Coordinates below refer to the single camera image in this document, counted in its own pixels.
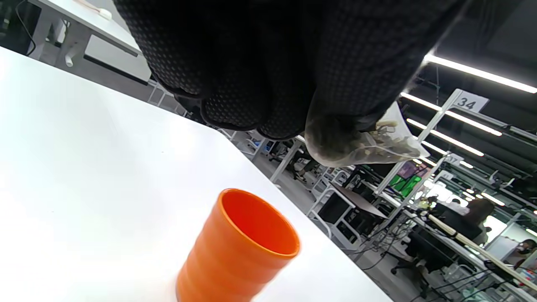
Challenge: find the person's left hand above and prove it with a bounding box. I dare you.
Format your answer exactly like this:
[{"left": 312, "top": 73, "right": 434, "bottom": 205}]
[{"left": 113, "top": 0, "right": 467, "bottom": 141}]

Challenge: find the white sign post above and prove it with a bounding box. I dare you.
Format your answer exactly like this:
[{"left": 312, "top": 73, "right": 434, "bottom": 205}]
[{"left": 373, "top": 89, "right": 490, "bottom": 198}]

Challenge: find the translucent pyramid tea bag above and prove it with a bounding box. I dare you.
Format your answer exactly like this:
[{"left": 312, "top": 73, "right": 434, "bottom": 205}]
[{"left": 305, "top": 102, "right": 430, "bottom": 167}]

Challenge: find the white office desk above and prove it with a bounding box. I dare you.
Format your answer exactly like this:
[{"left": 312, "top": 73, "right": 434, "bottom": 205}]
[{"left": 27, "top": 0, "right": 152, "bottom": 84}]

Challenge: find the ceiling light strip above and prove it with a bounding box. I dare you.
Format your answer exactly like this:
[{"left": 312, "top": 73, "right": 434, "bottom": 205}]
[
  {"left": 424, "top": 54, "right": 537, "bottom": 94},
  {"left": 406, "top": 118, "right": 484, "bottom": 156},
  {"left": 401, "top": 92, "right": 503, "bottom": 137}
]

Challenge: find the dark top small desk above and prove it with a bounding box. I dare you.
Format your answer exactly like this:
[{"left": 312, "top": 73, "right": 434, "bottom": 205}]
[{"left": 331, "top": 185, "right": 388, "bottom": 219}]

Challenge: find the green lit monitor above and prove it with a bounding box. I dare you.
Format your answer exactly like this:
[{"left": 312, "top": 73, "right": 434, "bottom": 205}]
[{"left": 388, "top": 174, "right": 422, "bottom": 198}]

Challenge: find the orange plastic cup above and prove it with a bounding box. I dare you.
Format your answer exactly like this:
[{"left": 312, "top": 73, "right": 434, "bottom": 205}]
[{"left": 176, "top": 188, "right": 301, "bottom": 302}]

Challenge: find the black office chair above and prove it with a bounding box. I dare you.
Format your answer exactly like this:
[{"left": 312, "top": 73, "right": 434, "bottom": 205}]
[{"left": 392, "top": 233, "right": 443, "bottom": 290}]

